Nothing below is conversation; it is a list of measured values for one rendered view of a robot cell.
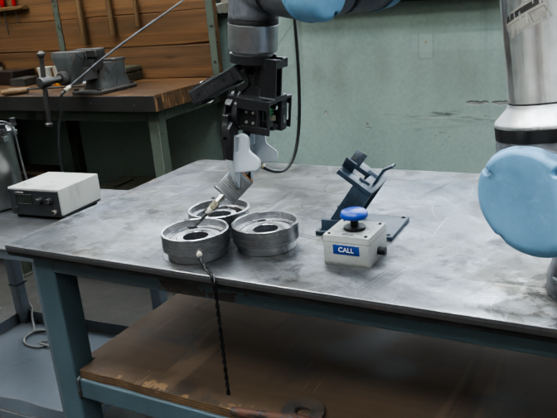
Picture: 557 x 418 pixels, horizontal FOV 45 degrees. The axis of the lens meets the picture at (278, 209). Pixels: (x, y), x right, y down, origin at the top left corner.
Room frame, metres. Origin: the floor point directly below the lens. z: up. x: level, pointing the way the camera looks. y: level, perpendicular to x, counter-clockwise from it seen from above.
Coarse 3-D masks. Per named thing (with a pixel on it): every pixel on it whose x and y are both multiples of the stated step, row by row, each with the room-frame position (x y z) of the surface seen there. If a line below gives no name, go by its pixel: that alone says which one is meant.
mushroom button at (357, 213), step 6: (342, 210) 0.91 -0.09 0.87; (348, 210) 0.91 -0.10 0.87; (354, 210) 0.90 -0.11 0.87; (360, 210) 0.90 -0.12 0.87; (366, 210) 0.91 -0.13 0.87; (342, 216) 0.90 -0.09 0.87; (348, 216) 0.89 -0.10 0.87; (354, 216) 0.89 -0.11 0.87; (360, 216) 0.89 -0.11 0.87; (366, 216) 0.90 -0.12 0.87; (354, 222) 0.90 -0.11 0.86
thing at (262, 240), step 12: (240, 216) 1.02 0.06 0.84; (252, 216) 1.03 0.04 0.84; (264, 216) 1.04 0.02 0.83; (276, 216) 1.03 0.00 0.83; (288, 216) 1.02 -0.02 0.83; (240, 228) 1.00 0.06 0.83; (252, 228) 0.99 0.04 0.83; (264, 228) 1.01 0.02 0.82; (276, 228) 1.00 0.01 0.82; (288, 228) 0.95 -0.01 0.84; (240, 240) 0.95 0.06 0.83; (252, 240) 0.94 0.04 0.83; (264, 240) 0.94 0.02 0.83; (276, 240) 0.94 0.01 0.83; (288, 240) 0.95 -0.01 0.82; (240, 252) 0.97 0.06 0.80; (252, 252) 0.95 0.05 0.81; (264, 252) 0.94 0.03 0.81; (276, 252) 0.94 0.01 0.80
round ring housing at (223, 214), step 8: (240, 200) 1.11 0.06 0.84; (192, 208) 1.10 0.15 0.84; (200, 208) 1.12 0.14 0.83; (240, 208) 1.10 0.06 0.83; (248, 208) 1.07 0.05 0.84; (192, 216) 1.05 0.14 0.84; (200, 216) 1.04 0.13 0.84; (208, 216) 1.07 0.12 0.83; (216, 216) 1.03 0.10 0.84; (224, 216) 1.03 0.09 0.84; (232, 216) 1.03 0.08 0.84
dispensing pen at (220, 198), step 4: (260, 168) 1.07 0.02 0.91; (248, 172) 1.06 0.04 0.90; (220, 192) 1.05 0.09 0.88; (220, 196) 1.04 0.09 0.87; (224, 196) 1.04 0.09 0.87; (216, 200) 1.04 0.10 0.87; (220, 200) 1.04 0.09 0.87; (224, 200) 1.04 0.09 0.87; (228, 200) 1.05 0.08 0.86; (212, 204) 1.03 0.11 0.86; (216, 204) 1.03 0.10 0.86; (208, 208) 1.03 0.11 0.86; (212, 208) 1.03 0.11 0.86; (216, 208) 1.04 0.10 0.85; (208, 212) 1.03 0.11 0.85; (204, 216) 1.03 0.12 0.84; (200, 220) 1.03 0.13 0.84; (196, 224) 1.02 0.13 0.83; (192, 228) 1.02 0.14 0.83
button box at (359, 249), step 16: (336, 224) 0.93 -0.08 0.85; (368, 224) 0.92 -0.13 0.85; (384, 224) 0.92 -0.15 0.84; (336, 240) 0.89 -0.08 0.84; (352, 240) 0.87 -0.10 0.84; (368, 240) 0.86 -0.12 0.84; (384, 240) 0.91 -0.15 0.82; (336, 256) 0.89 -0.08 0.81; (352, 256) 0.87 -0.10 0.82; (368, 256) 0.86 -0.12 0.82
